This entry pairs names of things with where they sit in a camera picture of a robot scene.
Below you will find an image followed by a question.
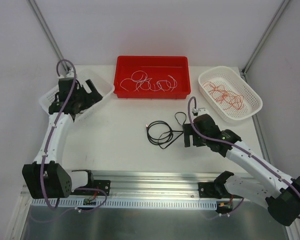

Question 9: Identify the white slotted cable duct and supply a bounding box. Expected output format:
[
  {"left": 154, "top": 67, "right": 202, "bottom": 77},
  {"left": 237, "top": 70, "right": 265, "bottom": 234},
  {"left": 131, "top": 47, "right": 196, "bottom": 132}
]
[{"left": 31, "top": 198, "right": 218, "bottom": 210}]

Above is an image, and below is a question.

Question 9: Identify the translucent white rectangular basket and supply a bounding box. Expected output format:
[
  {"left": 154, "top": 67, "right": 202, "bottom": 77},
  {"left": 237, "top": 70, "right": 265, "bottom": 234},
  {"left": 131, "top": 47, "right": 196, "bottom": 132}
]
[{"left": 38, "top": 68, "right": 115, "bottom": 125}]

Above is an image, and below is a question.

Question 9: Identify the white oval perforated basket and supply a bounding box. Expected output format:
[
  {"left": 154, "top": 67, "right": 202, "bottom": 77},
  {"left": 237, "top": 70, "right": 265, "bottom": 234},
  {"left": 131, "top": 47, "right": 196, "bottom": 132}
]
[{"left": 198, "top": 66, "right": 263, "bottom": 124}]

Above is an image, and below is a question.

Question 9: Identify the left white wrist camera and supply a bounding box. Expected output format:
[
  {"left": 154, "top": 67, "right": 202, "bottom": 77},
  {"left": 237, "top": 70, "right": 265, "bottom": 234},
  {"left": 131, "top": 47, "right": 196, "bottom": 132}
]
[{"left": 58, "top": 72, "right": 74, "bottom": 79}]

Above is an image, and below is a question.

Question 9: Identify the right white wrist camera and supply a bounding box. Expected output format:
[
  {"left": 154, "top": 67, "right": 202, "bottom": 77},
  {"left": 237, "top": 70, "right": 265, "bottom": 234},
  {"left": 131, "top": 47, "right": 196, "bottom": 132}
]
[{"left": 191, "top": 107, "right": 210, "bottom": 117}]

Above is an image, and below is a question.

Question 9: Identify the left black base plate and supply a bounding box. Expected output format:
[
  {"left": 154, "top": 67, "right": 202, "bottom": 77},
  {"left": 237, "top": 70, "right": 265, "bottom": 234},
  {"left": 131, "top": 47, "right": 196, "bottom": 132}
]
[{"left": 91, "top": 180, "right": 111, "bottom": 196}]

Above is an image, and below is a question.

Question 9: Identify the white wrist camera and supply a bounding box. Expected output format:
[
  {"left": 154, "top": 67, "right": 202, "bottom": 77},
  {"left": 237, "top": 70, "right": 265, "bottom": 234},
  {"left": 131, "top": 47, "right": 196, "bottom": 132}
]
[
  {"left": 58, "top": 72, "right": 74, "bottom": 79},
  {"left": 191, "top": 107, "right": 210, "bottom": 117}
]

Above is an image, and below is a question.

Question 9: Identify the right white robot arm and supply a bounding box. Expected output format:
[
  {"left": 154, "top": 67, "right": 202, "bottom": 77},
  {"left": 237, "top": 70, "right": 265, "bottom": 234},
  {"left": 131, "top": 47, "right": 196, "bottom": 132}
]
[{"left": 183, "top": 112, "right": 300, "bottom": 227}]

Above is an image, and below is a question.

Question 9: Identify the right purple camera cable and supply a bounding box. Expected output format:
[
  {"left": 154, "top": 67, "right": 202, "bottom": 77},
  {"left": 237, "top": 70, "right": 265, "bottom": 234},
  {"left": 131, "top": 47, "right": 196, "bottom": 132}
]
[{"left": 188, "top": 96, "right": 300, "bottom": 220}]

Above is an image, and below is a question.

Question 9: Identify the red thin wire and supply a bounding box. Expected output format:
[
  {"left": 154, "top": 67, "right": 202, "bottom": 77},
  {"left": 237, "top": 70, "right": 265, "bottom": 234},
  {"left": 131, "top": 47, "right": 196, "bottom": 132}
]
[{"left": 203, "top": 80, "right": 245, "bottom": 111}]

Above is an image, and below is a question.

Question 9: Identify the orange thin wire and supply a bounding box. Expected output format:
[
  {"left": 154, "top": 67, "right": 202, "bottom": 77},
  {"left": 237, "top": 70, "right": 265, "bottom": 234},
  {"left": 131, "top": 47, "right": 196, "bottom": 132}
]
[{"left": 214, "top": 87, "right": 245, "bottom": 111}]

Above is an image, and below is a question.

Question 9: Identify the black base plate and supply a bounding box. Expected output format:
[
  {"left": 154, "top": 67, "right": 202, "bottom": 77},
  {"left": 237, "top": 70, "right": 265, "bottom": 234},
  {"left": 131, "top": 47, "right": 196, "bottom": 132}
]
[
  {"left": 91, "top": 180, "right": 111, "bottom": 196},
  {"left": 197, "top": 182, "right": 219, "bottom": 199}
]

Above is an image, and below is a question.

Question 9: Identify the aluminium mounting rail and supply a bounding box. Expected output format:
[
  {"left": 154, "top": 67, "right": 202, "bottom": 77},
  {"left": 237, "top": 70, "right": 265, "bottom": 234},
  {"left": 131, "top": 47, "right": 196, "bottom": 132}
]
[{"left": 19, "top": 169, "right": 288, "bottom": 201}]

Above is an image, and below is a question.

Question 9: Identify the black USB cable bundle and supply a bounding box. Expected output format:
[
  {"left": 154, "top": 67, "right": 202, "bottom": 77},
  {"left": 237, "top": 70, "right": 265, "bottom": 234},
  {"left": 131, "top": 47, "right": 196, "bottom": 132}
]
[{"left": 144, "top": 111, "right": 187, "bottom": 150}]

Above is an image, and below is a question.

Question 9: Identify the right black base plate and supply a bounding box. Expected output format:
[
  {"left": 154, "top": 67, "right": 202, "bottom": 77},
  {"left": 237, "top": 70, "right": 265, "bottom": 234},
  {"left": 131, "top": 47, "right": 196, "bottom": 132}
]
[{"left": 197, "top": 182, "right": 219, "bottom": 199}]

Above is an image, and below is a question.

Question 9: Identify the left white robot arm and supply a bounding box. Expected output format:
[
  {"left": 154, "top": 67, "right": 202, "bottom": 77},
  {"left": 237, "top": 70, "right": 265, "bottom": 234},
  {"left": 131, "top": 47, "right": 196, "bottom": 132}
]
[{"left": 22, "top": 77, "right": 103, "bottom": 199}]

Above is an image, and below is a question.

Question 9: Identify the red plastic bin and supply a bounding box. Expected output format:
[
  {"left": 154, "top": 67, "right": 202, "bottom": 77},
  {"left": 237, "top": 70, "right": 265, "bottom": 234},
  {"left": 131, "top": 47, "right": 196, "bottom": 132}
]
[{"left": 113, "top": 55, "right": 191, "bottom": 100}]

